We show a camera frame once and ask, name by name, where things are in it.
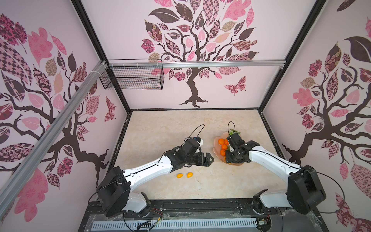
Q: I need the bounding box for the black base frame rail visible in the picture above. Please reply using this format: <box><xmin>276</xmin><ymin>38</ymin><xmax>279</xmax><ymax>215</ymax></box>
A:
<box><xmin>78</xmin><ymin>198</ymin><xmax>328</xmax><ymax>232</ymax></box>

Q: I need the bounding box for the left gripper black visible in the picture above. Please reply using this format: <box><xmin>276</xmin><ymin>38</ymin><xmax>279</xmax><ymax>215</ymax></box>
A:
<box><xmin>185</xmin><ymin>152</ymin><xmax>214</xmax><ymax>167</ymax></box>

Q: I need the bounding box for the aluminium rail back wall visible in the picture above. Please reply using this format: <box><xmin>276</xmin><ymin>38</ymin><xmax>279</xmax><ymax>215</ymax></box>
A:
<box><xmin>109</xmin><ymin>60</ymin><xmax>286</xmax><ymax>69</ymax></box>

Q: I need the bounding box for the white slotted cable duct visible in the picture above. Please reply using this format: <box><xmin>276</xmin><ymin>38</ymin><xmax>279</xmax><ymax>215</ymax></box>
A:
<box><xmin>90</xmin><ymin>218</ymin><xmax>257</xmax><ymax>232</ymax></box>

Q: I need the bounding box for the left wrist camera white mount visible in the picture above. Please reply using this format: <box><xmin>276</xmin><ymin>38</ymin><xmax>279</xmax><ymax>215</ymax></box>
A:
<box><xmin>193</xmin><ymin>137</ymin><xmax>203</xmax><ymax>147</ymax></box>

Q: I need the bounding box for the aluminium rail wall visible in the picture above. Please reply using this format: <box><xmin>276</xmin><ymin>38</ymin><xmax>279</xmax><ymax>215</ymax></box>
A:
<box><xmin>109</xmin><ymin>60</ymin><xmax>286</xmax><ymax>69</ymax></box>
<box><xmin>1</xmin><ymin>61</ymin><xmax>107</xmax><ymax>218</ymax></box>

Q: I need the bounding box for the aluminium rail left wall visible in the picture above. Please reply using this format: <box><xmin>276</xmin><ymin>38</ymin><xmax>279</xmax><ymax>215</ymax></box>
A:
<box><xmin>1</xmin><ymin>61</ymin><xmax>107</xmax><ymax>218</ymax></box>

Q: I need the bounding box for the green grape bunch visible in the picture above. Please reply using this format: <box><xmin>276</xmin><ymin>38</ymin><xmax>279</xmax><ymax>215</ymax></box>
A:
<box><xmin>229</xmin><ymin>129</ymin><xmax>241</xmax><ymax>135</ymax></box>

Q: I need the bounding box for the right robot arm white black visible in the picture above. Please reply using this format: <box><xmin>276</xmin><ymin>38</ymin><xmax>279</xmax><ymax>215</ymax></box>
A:
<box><xmin>225</xmin><ymin>133</ymin><xmax>327</xmax><ymax>215</ymax></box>

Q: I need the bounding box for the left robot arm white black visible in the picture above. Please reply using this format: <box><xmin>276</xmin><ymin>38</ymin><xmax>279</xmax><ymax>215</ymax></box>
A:
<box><xmin>96</xmin><ymin>137</ymin><xmax>214</xmax><ymax>217</ymax></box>

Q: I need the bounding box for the pink petal-shaped fruit bowl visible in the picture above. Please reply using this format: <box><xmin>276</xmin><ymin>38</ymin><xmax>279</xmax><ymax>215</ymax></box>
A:
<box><xmin>213</xmin><ymin>132</ymin><xmax>242</xmax><ymax>166</ymax></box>

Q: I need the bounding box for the black wire basket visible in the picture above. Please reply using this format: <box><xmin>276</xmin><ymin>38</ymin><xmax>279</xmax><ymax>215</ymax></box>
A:
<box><xmin>100</xmin><ymin>58</ymin><xmax>165</xmax><ymax>90</ymax></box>

